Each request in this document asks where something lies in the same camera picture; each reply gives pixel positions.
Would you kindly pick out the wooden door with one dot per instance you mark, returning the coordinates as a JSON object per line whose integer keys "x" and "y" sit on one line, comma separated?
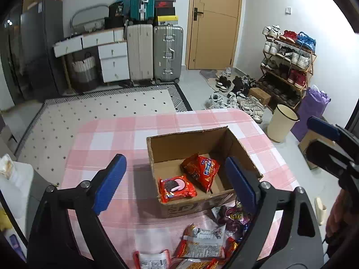
{"x": 216, "y": 33}

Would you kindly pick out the pink plaid tablecloth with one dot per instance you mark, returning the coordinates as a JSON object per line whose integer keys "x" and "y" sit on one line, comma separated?
{"x": 112, "y": 134}

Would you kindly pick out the orange white noodle snack packet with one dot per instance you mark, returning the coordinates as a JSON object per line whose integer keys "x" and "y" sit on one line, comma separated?
{"x": 196, "y": 264}
{"x": 202, "y": 241}

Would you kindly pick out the white desk with drawers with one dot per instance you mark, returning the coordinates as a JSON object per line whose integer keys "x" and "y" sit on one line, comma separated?
{"x": 112, "y": 61}

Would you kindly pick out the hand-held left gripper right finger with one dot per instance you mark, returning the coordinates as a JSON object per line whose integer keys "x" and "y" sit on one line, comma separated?
{"x": 238, "y": 179}

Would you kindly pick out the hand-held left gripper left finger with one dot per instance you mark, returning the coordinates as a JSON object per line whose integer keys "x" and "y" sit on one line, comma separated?
{"x": 110, "y": 182}

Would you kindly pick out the scattered shoes pile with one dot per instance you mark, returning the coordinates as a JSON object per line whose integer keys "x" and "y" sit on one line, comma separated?
{"x": 241, "y": 101}

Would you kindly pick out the red cookie packet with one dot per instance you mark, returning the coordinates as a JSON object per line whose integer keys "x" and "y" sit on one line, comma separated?
{"x": 176, "y": 187}

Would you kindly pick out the red white snack packet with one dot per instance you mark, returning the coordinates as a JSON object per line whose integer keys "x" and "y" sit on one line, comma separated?
{"x": 153, "y": 262}

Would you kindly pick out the wooden shoe rack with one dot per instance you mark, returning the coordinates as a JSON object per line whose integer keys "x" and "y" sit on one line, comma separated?
{"x": 311, "y": 70}

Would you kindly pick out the white side cabinet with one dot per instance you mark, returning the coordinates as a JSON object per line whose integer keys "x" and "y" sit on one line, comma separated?
{"x": 16, "y": 190}

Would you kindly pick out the teal suitcase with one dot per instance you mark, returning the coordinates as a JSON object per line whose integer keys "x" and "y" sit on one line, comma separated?
{"x": 138, "y": 2}

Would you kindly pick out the grey refrigerator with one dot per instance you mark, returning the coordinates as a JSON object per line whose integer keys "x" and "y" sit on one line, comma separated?
{"x": 42, "y": 47}

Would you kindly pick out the grey door mat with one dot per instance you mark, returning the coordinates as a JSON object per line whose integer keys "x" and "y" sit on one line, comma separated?
{"x": 209, "y": 75}

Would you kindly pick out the silver suitcase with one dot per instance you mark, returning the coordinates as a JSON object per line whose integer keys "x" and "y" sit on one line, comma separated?
{"x": 168, "y": 56}

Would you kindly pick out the purple bag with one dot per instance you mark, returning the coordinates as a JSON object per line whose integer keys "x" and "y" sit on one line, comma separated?
{"x": 311, "y": 109}

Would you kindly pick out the purple snack packet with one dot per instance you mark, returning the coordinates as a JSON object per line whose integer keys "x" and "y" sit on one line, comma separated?
{"x": 235, "y": 215}

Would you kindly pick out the cream dotted rug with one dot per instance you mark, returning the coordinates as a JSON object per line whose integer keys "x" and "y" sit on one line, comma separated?
{"x": 98, "y": 109}

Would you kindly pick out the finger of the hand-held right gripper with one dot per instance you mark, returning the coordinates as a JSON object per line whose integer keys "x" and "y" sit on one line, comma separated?
{"x": 322, "y": 126}
{"x": 322, "y": 154}

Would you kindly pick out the shelved sneakers collection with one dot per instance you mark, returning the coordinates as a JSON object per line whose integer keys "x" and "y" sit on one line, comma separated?
{"x": 294, "y": 58}

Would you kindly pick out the white light switch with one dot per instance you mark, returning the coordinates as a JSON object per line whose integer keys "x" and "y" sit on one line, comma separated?
{"x": 289, "y": 10}

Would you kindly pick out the red orange snack packet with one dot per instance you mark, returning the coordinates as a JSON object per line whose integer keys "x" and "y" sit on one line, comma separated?
{"x": 202, "y": 171}

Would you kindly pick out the grey white laundry basket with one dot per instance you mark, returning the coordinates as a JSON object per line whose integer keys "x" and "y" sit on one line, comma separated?
{"x": 82, "y": 71}

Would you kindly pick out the white arched frame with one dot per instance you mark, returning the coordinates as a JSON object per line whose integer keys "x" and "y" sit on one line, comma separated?
{"x": 84, "y": 9}

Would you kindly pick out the red black shoe box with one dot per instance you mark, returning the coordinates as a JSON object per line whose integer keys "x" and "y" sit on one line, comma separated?
{"x": 165, "y": 4}

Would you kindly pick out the dark printed box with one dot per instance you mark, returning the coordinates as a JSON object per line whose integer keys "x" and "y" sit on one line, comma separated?
{"x": 116, "y": 9}

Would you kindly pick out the person's right hand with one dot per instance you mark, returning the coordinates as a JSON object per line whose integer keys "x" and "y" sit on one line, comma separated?
{"x": 338, "y": 210}

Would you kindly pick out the beige slipper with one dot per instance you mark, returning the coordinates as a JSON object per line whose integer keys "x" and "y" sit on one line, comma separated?
{"x": 320, "y": 207}

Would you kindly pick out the small brown cardboard box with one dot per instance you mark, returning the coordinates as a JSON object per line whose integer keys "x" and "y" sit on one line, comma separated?
{"x": 259, "y": 95}

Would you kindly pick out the beige suitcase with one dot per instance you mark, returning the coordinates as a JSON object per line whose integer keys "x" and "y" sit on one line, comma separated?
{"x": 140, "y": 53}

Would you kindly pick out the flat cardboard piece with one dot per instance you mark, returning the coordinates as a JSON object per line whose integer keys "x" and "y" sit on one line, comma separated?
{"x": 305, "y": 148}

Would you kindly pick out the cream waste bin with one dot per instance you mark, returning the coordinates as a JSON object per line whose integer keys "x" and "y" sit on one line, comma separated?
{"x": 280, "y": 126}

